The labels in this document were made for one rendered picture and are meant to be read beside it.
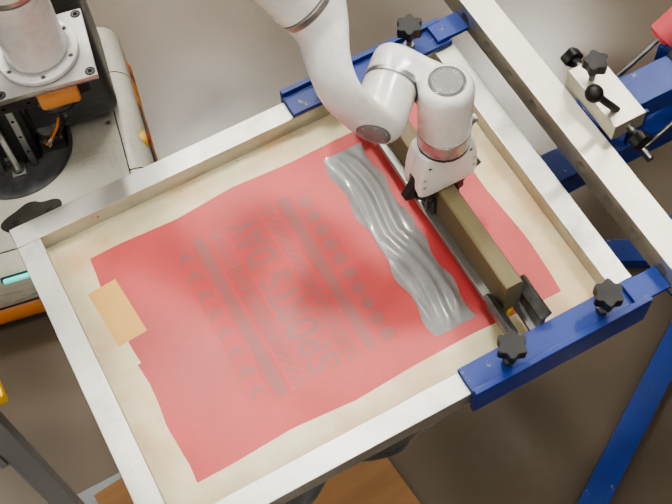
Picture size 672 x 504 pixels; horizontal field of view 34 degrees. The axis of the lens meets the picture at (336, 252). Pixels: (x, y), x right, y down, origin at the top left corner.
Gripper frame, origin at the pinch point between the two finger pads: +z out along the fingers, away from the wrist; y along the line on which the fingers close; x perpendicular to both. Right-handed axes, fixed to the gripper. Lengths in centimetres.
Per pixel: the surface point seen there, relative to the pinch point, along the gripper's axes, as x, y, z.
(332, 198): -11.1, 13.1, 5.9
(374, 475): 6, 17, 100
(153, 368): 1, 50, 6
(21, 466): -10, 78, 42
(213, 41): -127, -5, 101
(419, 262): 6.0, 7.1, 5.4
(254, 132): -26.4, 18.9, 2.4
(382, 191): -7.9, 5.7, 5.3
